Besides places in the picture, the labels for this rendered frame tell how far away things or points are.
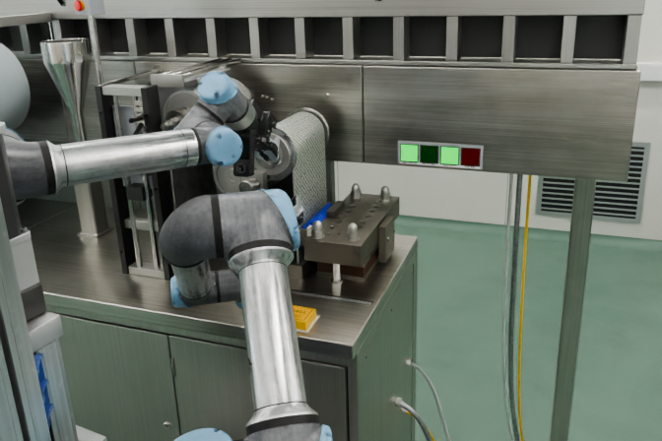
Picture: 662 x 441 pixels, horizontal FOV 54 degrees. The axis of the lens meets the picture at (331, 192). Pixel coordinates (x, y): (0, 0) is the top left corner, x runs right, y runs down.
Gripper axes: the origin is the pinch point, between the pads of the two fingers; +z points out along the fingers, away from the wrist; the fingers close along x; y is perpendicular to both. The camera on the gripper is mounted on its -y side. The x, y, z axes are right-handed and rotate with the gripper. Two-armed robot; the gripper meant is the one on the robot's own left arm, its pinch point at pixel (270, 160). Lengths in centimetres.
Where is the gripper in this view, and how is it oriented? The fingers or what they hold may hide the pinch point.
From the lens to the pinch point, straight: 168.4
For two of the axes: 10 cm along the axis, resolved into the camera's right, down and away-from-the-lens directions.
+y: 2.0, -9.3, 3.2
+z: 2.8, 3.7, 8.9
